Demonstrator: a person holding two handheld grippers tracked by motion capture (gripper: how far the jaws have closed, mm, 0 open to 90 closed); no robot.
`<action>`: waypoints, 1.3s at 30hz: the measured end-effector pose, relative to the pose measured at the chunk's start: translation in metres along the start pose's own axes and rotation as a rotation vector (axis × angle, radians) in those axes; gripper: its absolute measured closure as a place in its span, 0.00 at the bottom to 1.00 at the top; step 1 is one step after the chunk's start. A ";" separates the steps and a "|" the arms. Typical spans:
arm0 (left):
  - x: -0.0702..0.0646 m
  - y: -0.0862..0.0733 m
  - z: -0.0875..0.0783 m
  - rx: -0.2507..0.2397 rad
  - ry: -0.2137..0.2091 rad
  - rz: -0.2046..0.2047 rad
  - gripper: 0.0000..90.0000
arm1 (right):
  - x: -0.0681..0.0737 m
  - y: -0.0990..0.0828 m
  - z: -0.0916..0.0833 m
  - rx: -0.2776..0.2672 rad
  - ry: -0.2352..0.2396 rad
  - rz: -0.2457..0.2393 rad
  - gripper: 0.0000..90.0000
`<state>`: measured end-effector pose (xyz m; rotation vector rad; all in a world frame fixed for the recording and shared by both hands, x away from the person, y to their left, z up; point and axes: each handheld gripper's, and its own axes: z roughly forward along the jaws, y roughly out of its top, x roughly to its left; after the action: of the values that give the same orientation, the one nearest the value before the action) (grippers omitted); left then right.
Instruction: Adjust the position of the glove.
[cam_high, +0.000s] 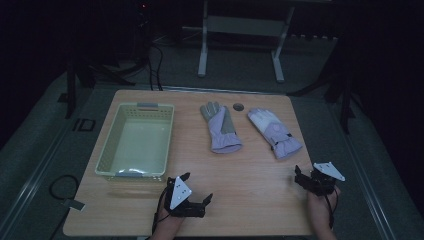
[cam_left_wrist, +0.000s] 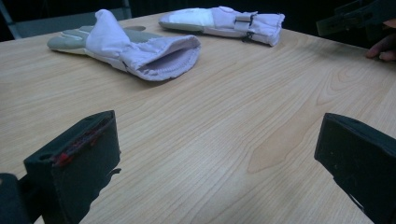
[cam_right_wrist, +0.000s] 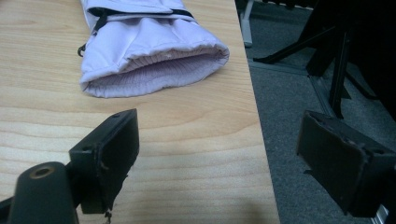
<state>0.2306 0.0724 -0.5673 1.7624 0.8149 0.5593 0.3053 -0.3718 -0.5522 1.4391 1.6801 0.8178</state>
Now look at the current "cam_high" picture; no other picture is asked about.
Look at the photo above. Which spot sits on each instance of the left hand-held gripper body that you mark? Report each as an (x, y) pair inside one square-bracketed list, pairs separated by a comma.
[(180, 195)]

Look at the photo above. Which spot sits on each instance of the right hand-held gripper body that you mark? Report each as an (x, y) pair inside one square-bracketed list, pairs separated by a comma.
[(323, 181)]

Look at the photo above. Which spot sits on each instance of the purple glove with white fingers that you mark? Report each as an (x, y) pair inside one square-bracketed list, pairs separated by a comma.
[(275, 133)]

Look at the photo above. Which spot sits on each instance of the pale green plastic basket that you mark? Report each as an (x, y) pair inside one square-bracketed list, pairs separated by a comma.
[(140, 146)]

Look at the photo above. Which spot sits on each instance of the purple glove with grey palm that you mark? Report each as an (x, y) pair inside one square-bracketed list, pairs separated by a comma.
[(221, 130)]

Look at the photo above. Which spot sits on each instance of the person's right hand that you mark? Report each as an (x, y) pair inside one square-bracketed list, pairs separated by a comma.
[(318, 205)]

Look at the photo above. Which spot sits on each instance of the person's left hand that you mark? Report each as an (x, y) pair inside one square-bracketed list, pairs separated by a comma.
[(170, 220)]

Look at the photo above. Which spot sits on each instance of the black metal stand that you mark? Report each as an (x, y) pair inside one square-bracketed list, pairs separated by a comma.
[(345, 100), (71, 86)]

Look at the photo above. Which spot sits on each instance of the grey tape piece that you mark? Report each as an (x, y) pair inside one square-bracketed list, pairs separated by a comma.
[(74, 204)]

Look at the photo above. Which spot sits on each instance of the white metal stand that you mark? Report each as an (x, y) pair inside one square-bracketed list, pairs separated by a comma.
[(245, 26)]

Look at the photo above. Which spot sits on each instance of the dark device with red light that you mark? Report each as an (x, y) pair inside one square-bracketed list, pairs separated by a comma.
[(143, 6)]

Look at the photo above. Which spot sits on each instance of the black floor bracket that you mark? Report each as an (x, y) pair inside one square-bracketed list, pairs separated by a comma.
[(85, 125)]

